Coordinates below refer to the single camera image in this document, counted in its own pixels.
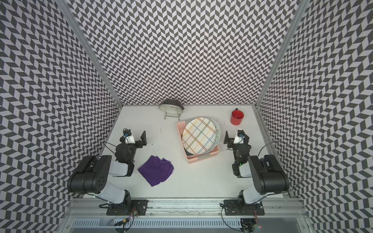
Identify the colourful speckled round plate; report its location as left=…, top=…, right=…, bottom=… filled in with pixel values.
left=209, top=119, right=221, bottom=152

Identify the white plaid round plate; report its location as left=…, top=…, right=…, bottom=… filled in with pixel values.
left=182, top=117, right=216, bottom=155

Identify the purple cloth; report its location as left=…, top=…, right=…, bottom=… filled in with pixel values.
left=138, top=155, right=174, bottom=186

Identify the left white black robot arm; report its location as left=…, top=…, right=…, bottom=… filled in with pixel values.
left=67, top=129, right=147, bottom=209

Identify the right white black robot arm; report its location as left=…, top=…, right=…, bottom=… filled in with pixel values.
left=223, top=130, right=290, bottom=206

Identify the pink plastic basket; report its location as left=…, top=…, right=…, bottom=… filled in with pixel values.
left=176, top=121, right=220, bottom=164

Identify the red mug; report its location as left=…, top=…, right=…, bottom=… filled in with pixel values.
left=230, top=108, right=244, bottom=126

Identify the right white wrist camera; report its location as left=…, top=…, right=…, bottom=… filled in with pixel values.
left=233, top=130, right=245, bottom=144

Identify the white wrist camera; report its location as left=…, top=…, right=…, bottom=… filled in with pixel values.
left=123, top=128, right=136, bottom=144
left=233, top=130, right=245, bottom=144

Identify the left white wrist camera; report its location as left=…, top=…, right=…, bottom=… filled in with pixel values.
left=123, top=128, right=136, bottom=144

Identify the round mirror on wire stand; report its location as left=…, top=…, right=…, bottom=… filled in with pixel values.
left=158, top=99, right=185, bottom=120

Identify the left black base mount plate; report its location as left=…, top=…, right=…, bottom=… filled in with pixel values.
left=106, top=199, right=149, bottom=216

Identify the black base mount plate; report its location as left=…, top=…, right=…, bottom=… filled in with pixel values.
left=223, top=200, right=265, bottom=216
left=106, top=199, right=149, bottom=216

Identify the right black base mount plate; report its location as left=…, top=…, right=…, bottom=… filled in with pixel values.
left=223, top=200, right=265, bottom=216

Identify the aluminium front rail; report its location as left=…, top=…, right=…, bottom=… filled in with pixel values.
left=64, top=197, right=308, bottom=218

